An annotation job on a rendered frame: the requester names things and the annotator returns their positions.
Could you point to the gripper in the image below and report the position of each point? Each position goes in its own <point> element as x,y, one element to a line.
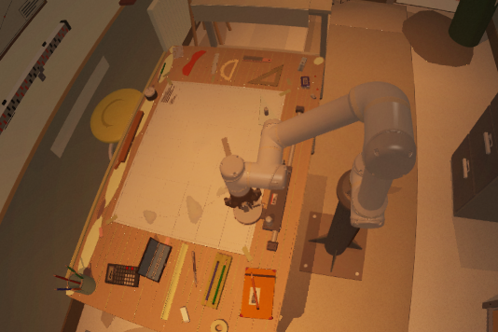
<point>242,197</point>

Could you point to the round tan protractor head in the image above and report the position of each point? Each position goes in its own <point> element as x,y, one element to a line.
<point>249,217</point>

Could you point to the translucent brown set square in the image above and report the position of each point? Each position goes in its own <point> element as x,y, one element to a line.
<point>274,79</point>

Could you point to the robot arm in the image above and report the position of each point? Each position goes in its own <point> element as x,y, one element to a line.
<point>311,122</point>

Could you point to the brown carriage plate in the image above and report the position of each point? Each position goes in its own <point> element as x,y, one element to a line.
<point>274,212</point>

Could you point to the tan drafting blade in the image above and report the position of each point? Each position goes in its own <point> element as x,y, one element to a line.
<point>226,146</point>

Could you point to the white drawing sheet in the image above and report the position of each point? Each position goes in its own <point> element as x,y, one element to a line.
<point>175,153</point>

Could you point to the yellow protractor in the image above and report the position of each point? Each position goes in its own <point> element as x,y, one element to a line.
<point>225,72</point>

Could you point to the dark brake knob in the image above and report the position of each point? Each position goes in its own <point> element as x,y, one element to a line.
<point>268,218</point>

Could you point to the masking tape piece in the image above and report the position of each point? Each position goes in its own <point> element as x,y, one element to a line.
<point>109,220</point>
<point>285,92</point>
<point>247,254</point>

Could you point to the yellow pencil tray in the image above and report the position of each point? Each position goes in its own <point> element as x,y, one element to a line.
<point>227,266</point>

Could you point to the grey compass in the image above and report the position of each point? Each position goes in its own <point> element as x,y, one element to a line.
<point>194,268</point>

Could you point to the purple pencil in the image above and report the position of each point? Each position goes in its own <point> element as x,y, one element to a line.
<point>212,281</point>

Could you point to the small dark grey block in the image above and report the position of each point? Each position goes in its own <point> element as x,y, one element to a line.
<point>266,111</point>

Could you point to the green pencil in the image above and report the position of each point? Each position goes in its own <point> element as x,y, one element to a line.
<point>162,71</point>
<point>219,284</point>
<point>75,272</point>

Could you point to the brown floor plate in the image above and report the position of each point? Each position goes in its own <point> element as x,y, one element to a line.
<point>311,254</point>

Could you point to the red pencil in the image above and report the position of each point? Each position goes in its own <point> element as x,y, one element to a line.
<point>66,278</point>
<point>255,291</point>

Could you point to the orange notepad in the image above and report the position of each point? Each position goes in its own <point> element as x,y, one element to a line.
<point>249,301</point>

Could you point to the open dark instrument case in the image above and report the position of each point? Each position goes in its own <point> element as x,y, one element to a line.
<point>154,260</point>

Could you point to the long yellow ruler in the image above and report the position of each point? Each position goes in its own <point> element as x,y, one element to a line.
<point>175,282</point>

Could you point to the long brown wooden straightedge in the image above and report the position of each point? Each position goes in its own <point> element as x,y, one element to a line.
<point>130,140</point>

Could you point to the white eraser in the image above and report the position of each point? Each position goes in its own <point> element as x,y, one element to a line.
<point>184,314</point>

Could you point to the small blue box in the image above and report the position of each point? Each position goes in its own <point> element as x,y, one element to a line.
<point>305,82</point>

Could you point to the cream tape roll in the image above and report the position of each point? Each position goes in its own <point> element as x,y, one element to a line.
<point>214,326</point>

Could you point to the grey scale ruler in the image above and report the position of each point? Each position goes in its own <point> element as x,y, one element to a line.
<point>215,63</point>

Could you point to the dark round tape dispenser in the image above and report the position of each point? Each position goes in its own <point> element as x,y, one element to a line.
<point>151,93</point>

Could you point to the short brown ruler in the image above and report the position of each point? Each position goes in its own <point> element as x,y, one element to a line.
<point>257,58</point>

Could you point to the black calculator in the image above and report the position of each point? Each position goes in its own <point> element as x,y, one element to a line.
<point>121,275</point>

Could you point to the red french curve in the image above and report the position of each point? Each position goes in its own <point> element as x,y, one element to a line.
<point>192,62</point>

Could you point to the grey eraser block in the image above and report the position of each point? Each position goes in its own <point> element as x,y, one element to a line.
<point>302,64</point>

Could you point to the cream oval disc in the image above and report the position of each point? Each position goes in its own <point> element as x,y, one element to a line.
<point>318,61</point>

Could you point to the small grey box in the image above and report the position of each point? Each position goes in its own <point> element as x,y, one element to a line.
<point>178,51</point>

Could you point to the green pencil cup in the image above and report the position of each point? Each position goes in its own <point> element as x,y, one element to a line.
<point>87,285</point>

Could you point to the blue pencil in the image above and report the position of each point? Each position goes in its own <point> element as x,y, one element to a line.
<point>67,289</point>

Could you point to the white radiator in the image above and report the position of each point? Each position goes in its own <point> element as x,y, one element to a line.
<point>167,13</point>

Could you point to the dark drawer cabinet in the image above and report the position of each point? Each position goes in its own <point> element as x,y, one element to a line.
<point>478,169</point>

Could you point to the white red levelling staff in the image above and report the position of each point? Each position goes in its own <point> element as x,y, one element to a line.
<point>35,71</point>

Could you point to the dark green bin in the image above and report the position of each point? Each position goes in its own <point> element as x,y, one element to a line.
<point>472,13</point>

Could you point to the grey guide rail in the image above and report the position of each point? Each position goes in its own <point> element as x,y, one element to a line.
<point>275,236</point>

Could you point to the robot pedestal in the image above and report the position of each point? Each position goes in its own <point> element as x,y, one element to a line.
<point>340,227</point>

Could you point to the framed wall drawing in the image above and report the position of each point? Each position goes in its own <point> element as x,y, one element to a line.
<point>15,1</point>

